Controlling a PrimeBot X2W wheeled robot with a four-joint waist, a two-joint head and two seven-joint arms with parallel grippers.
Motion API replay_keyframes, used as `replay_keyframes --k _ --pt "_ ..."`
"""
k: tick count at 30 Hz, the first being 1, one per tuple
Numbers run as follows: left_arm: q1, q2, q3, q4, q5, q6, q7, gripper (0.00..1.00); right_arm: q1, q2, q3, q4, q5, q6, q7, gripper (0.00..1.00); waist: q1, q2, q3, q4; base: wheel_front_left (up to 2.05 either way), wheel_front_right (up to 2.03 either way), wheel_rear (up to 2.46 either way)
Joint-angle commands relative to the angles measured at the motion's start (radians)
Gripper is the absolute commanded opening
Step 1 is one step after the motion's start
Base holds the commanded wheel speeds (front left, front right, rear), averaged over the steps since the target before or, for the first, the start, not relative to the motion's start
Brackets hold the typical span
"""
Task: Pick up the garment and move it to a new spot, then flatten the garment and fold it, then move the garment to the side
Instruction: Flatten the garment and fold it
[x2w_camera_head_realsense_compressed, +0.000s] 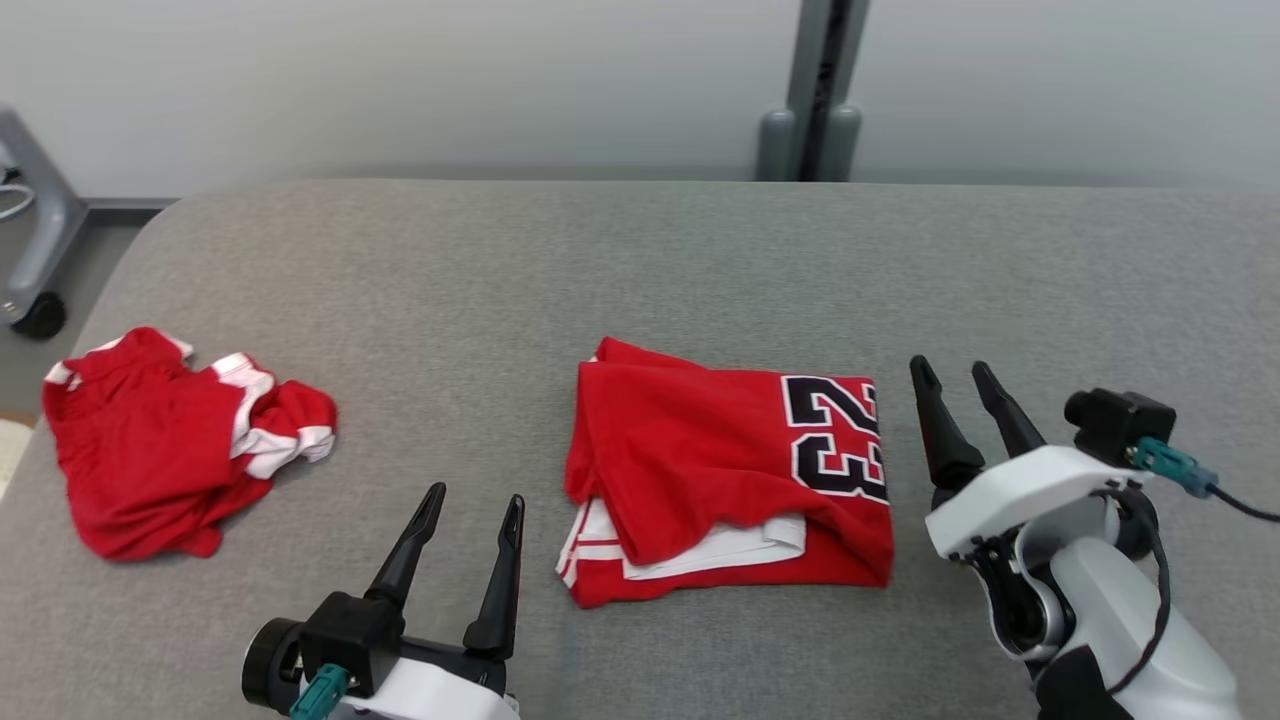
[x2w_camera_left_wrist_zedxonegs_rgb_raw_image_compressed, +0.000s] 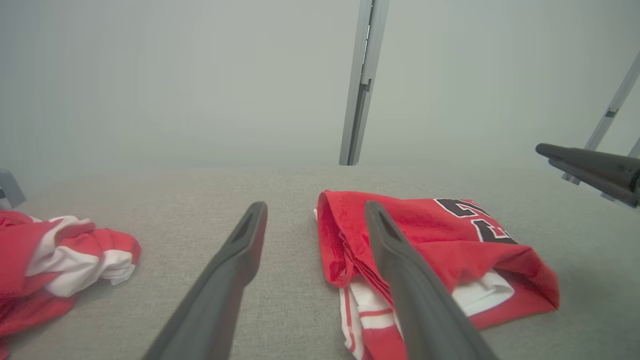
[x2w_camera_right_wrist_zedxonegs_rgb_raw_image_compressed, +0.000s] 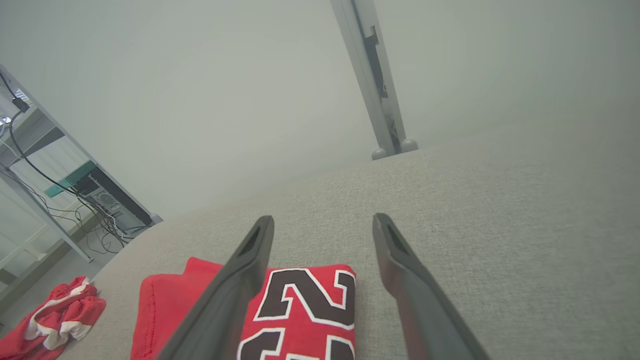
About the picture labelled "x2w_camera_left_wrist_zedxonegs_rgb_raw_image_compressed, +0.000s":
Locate red shorts with white trim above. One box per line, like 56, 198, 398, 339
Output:
0, 210, 142, 360

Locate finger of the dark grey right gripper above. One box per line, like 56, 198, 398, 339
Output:
535, 143, 640, 196
548, 160, 640, 209

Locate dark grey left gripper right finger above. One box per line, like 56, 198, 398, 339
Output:
364, 201, 498, 360

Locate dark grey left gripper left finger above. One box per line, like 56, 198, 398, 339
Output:
142, 201, 268, 360

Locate red jersey with number 23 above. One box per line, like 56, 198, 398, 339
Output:
314, 190, 560, 360

